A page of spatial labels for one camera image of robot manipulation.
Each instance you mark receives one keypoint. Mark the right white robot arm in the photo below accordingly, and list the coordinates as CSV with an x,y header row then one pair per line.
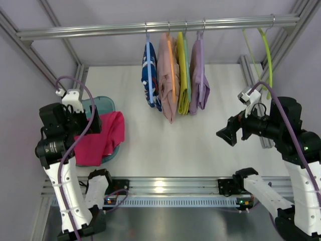
x,y
300,151

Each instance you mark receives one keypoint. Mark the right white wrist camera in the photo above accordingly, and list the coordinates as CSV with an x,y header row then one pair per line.
x,y
249,98

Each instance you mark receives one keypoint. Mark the yellow trousers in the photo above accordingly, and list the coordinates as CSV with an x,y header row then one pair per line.
x,y
183,103

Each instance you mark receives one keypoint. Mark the mint green hanger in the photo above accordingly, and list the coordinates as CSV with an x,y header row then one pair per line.
x,y
187,67

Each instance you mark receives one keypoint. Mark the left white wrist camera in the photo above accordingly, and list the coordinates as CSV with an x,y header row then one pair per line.
x,y
71,98

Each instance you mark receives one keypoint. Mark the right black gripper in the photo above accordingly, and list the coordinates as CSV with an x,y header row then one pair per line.
x,y
235,127

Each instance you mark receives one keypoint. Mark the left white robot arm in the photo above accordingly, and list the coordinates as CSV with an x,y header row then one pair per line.
x,y
81,213

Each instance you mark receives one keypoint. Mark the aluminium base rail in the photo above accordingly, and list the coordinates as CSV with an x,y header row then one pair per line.
x,y
182,186

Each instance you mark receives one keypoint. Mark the light blue hanger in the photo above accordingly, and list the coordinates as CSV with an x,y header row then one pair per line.
x,y
148,65

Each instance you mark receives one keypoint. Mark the lime green hanger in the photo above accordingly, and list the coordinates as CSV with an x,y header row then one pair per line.
x,y
268,53

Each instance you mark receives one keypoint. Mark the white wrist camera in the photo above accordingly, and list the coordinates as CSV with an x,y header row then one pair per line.
x,y
71,98
249,98

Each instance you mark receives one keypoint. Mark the lilac hanger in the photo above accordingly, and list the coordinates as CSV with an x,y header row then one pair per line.
x,y
200,38

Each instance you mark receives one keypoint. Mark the pink trousers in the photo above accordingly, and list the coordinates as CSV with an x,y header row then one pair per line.
x,y
164,77

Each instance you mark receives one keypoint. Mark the left aluminium frame post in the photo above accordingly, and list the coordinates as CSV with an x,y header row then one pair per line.
x,y
81,75

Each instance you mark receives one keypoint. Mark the aluminium hanging rail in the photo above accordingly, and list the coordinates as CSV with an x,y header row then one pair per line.
x,y
270,21

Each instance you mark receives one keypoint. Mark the orange hanger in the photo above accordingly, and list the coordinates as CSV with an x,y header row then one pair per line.
x,y
172,64

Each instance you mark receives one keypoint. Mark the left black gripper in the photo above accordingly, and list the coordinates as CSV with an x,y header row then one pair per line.
x,y
95,120

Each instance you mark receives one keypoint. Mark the magenta trousers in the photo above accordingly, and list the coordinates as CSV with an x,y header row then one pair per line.
x,y
93,148

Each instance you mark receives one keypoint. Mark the lilac trousers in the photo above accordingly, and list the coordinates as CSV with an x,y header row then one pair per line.
x,y
199,83

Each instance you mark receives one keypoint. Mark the teal plastic basket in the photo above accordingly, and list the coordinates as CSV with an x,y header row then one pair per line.
x,y
105,105

